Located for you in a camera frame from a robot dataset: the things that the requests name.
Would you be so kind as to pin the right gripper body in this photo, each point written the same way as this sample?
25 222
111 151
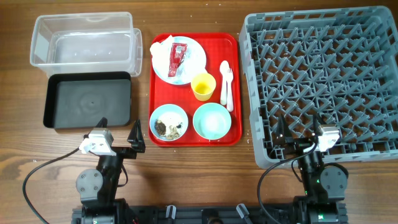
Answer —
296 145

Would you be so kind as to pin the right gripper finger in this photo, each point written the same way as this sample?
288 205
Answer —
283 132
317 121

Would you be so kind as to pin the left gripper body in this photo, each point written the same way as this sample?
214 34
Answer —
127 152

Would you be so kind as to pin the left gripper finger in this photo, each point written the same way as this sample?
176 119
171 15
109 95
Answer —
135 137
103 123

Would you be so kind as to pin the light blue bowl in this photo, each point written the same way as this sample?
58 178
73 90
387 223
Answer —
163 109

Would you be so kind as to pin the food scraps and rice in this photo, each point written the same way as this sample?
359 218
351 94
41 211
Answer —
169 126

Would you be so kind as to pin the mint green bowl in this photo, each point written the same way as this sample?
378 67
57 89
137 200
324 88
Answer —
212 121

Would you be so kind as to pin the pink plastic fork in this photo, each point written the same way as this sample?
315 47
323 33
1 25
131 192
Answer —
229 100

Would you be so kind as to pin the yellow plastic cup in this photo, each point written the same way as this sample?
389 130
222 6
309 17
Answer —
203 86

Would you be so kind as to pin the white napkin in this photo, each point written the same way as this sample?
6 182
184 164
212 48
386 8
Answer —
160 52

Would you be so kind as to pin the white plastic spoon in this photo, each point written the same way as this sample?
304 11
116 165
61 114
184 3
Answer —
223 68

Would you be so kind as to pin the light blue plate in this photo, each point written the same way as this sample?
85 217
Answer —
194 62

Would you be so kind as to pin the red sauce packet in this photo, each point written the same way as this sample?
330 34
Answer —
177 54

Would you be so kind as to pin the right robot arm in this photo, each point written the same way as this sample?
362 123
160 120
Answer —
324 183

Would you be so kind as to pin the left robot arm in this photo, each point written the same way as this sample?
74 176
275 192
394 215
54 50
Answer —
97 187

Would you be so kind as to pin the black food waste tray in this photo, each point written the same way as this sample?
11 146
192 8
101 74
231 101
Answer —
81 100

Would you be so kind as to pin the grey dishwasher rack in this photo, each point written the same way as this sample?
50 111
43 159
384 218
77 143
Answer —
338 63

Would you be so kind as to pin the clear plastic waste bin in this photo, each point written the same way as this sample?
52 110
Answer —
87 43

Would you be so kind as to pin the red serving tray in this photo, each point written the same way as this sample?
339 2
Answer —
218 47

